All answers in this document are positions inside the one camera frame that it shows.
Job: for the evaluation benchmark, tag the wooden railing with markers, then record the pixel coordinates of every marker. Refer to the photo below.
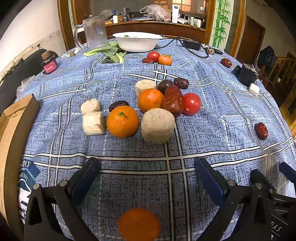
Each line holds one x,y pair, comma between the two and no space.
282,76

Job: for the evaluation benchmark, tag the clear plastic wrapper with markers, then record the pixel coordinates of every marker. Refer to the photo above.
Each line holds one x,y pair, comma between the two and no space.
24,85

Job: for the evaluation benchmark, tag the blue plaid tablecloth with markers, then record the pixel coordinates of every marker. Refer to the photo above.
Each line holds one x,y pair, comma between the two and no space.
208,143

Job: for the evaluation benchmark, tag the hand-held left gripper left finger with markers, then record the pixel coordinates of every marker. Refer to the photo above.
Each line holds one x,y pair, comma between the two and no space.
86,178

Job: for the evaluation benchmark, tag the black sofa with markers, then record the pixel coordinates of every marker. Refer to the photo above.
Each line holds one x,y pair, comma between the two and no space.
13,76

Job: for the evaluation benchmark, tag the cardboard box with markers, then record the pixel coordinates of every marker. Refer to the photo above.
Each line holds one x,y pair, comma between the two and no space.
13,129

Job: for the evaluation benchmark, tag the small brown trinket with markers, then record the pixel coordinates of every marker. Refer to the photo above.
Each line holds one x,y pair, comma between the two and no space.
210,51

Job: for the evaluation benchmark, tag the bamboo wall sticker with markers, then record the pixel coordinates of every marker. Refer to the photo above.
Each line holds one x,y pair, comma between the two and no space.
220,23

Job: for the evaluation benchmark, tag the black bag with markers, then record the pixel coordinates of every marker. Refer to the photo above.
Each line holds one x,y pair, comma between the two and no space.
267,58

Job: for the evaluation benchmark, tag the white boxes on counter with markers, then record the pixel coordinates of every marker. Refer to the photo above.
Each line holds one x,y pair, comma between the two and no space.
194,22

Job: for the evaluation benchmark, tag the wooden door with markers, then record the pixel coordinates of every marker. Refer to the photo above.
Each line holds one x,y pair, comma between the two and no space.
251,39

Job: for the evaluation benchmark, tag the large red date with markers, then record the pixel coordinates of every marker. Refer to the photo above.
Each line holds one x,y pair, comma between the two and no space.
172,100

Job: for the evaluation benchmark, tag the white and blue carton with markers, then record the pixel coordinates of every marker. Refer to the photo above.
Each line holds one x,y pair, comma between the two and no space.
176,14

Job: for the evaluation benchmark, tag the black pouch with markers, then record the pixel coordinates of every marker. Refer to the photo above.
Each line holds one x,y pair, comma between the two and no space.
246,75

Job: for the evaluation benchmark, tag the dark purple plum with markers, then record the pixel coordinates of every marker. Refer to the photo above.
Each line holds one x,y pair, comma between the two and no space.
164,85

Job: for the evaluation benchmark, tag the black oblong object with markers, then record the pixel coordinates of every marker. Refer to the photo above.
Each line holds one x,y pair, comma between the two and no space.
216,51

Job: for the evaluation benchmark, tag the wooden counter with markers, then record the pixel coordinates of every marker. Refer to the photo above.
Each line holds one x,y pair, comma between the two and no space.
161,29

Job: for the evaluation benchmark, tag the dark jar with pink label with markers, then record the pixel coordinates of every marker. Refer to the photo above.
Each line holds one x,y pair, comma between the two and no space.
49,64

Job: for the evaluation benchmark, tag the green bok choy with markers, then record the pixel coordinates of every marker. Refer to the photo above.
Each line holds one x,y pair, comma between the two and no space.
114,58
101,49

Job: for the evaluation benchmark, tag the small white box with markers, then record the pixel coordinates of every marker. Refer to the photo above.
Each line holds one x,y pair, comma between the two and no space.
254,89

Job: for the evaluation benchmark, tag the clear plastic pitcher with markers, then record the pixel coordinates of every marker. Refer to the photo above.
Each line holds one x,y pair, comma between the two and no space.
94,32

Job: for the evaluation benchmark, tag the white bottle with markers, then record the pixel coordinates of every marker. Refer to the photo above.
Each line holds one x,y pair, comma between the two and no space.
115,17

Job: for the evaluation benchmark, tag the small beige cake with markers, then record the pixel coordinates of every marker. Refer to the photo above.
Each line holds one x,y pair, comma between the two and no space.
145,87
90,106
93,122

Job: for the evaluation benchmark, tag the large round beige cake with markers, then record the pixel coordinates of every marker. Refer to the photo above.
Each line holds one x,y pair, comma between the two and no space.
158,125

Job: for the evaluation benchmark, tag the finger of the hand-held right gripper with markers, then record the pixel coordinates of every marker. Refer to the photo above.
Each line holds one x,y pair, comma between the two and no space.
262,179
288,172

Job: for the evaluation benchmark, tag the dark brown date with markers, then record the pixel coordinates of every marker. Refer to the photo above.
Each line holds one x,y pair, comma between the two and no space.
118,105

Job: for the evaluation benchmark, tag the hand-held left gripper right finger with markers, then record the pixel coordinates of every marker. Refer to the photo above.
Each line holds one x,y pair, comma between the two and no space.
209,178

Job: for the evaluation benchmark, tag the pink plastic bag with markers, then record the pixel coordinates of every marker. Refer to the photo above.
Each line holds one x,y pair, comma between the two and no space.
156,11

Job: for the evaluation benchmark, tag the white bowl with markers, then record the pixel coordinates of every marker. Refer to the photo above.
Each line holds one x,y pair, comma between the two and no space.
136,42

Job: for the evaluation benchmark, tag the metal cup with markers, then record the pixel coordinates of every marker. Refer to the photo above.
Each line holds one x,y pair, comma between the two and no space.
125,14

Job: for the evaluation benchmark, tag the red tomato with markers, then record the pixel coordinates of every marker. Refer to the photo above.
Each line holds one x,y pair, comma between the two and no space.
191,103
153,56

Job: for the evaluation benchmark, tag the orange mandarin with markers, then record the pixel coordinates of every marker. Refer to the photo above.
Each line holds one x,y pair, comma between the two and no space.
150,100
138,223
165,59
122,121

